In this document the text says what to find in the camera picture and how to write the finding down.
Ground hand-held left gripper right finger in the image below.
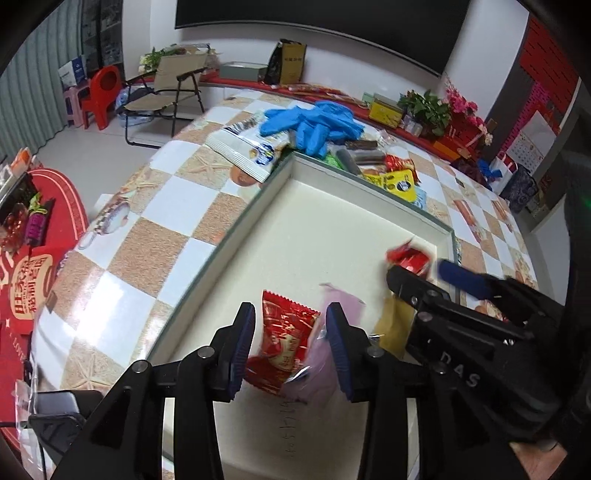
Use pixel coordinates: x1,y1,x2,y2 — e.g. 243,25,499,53
324,302,513,480

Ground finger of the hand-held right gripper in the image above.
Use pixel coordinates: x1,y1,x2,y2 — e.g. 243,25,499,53
438,259,561,319
385,265,532,341

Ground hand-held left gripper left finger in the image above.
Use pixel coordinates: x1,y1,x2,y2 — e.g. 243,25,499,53
48,301,257,480

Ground red twisted snack packet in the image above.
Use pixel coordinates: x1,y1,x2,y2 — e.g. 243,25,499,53
387,236,435,278

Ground red gold-print snack packet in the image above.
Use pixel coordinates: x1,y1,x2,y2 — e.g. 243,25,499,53
244,290,321,398

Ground grey rectangular tray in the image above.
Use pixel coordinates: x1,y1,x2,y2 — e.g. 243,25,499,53
148,150,462,480

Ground person's right forearm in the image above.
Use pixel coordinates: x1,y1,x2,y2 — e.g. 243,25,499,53
510,440,571,480

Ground pink snack packet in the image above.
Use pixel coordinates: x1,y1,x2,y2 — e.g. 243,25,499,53
281,282,365,416

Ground gold snack packet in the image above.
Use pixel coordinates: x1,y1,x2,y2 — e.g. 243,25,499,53
373,295,416,361

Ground yellow black snack packet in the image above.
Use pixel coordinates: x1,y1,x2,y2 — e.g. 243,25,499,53
362,168,419,201

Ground blue patterned bag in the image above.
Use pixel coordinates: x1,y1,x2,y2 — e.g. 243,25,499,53
505,164,546,215

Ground maroon cloth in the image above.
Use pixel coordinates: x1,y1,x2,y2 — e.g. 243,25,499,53
450,157,490,185

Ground blue plastic bag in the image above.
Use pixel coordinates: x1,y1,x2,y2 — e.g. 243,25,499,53
478,159,504,183

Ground white paper bag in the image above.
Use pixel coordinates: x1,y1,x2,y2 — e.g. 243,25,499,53
489,154,520,195

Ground shiny red snack packet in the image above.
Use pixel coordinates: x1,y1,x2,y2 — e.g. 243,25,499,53
383,154,416,174

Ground grey snack bar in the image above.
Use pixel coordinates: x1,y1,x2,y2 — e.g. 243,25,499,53
336,148,386,176

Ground orange box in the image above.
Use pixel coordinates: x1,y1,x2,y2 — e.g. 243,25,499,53
431,138,462,160

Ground red gift basket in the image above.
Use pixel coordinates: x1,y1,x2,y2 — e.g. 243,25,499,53
445,113,495,153

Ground yellow green tin box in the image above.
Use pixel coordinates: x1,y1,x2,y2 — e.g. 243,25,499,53
368,93,407,129

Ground green potted plant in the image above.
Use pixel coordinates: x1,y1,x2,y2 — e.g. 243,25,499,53
398,90,452,137

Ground pink artificial flowers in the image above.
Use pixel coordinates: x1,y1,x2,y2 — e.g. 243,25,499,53
443,78,485,127

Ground pile of blue gloves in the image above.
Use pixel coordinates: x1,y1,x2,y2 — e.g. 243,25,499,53
259,102,365,158

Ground black device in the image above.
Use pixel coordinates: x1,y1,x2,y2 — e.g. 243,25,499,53
28,390,105,462

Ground large white blue snack bag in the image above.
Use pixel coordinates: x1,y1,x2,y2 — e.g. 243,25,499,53
205,115,289,183

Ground red floor mat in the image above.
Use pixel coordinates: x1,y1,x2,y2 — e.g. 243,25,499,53
0,168,90,430

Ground purple packet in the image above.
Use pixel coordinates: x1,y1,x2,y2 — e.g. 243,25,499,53
25,196,56,247

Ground black yellow paper bag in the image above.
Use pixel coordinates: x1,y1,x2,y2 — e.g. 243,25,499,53
264,39,308,86

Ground grey flat box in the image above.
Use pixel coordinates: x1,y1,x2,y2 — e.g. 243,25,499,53
219,62,269,83

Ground candy tray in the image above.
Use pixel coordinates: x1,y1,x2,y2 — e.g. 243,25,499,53
0,185,42,252

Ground beige folding chair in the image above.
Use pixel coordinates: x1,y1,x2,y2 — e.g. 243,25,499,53
115,53,218,148

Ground red plastic chair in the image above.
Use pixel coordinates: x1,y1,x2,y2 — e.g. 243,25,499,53
82,65,124,131

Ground pink plastic stool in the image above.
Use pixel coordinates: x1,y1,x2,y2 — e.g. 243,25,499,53
62,80,90,127

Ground small green plant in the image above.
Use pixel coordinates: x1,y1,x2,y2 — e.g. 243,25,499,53
139,46,178,72

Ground blue white cardboard box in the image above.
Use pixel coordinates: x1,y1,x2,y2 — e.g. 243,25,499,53
58,55,88,88

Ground grey curtain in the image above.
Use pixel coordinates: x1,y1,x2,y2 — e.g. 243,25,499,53
0,0,84,160

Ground glass display cabinet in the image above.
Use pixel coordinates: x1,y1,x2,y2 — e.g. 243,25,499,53
78,0,125,70

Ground wall calendar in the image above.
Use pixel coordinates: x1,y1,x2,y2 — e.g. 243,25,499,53
505,111,561,178

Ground red lattice wall decoration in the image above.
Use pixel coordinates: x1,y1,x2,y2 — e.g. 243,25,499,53
517,16,583,121

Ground large black wall screen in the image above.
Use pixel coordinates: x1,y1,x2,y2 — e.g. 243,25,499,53
174,0,474,78

